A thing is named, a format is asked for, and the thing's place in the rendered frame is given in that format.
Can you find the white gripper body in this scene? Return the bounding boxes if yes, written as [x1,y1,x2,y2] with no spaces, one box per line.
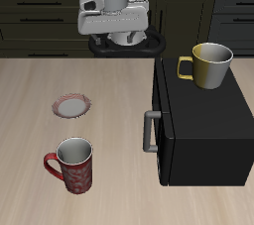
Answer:
[76,0,150,36]

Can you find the red rimmed white plate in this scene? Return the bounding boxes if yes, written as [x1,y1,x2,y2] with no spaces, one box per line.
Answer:
[51,92,93,120]

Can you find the yellow and grey mug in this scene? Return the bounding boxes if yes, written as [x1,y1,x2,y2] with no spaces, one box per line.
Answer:
[176,42,234,90]

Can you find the red patterned mug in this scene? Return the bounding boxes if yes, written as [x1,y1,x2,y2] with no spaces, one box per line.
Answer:
[43,137,94,195]

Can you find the dark kitchen cupboards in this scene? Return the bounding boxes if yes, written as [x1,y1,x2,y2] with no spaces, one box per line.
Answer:
[0,0,254,59]

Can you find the black microwave oven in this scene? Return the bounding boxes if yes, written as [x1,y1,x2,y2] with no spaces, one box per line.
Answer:
[142,55,254,187]

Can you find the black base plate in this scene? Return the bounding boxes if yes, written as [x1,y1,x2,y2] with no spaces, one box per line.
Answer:
[87,25,167,59]

